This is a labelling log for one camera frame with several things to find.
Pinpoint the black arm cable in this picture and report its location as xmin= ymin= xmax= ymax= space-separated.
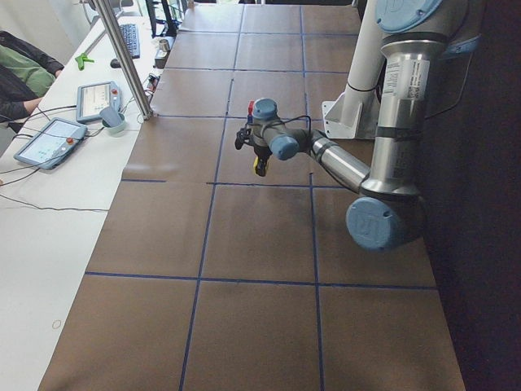
xmin=264 ymin=115 xmax=313 ymax=135

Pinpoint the teach pendant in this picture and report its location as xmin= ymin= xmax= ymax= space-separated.
xmin=76 ymin=81 xmax=121 ymax=124
xmin=14 ymin=118 xmax=88 ymax=170

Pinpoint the near teach pendant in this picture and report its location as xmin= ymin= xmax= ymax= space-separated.
xmin=14 ymin=118 xmax=88 ymax=170

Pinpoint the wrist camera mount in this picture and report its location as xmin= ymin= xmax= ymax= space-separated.
xmin=234 ymin=127 xmax=252 ymax=150

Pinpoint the metal cylinder cup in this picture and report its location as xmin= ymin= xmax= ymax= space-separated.
xmin=158 ymin=38 xmax=170 ymax=52

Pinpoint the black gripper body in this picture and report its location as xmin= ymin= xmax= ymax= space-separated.
xmin=254 ymin=146 xmax=270 ymax=160

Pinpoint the light blue cup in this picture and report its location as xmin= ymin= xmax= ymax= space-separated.
xmin=100 ymin=107 xmax=125 ymax=135

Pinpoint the far teach pendant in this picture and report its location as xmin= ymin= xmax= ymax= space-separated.
xmin=76 ymin=81 xmax=121 ymax=124

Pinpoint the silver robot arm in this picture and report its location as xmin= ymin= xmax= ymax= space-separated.
xmin=235 ymin=1 xmax=485 ymax=251

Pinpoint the seated person green shirt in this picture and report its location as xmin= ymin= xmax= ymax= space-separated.
xmin=1 ymin=30 xmax=64 ymax=123

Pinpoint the aluminium frame post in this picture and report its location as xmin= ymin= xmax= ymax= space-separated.
xmin=93 ymin=0 xmax=153 ymax=121

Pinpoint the green clamp tool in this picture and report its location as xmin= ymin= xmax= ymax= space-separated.
xmin=75 ymin=53 xmax=94 ymax=71

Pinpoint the white pedestal column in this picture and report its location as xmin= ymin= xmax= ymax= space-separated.
xmin=322 ymin=0 xmax=384 ymax=139

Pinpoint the black keyboard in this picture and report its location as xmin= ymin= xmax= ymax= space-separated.
xmin=120 ymin=24 xmax=141 ymax=59

